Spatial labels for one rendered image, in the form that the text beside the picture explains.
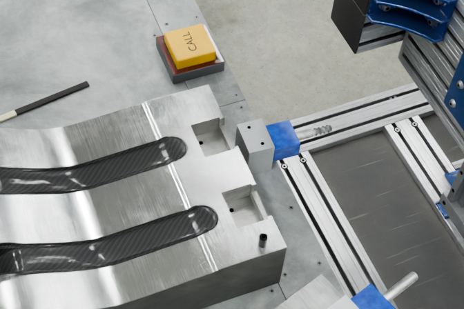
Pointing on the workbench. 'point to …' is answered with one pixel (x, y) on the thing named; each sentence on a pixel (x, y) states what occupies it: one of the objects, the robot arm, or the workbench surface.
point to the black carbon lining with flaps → (117, 243)
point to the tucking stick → (43, 101)
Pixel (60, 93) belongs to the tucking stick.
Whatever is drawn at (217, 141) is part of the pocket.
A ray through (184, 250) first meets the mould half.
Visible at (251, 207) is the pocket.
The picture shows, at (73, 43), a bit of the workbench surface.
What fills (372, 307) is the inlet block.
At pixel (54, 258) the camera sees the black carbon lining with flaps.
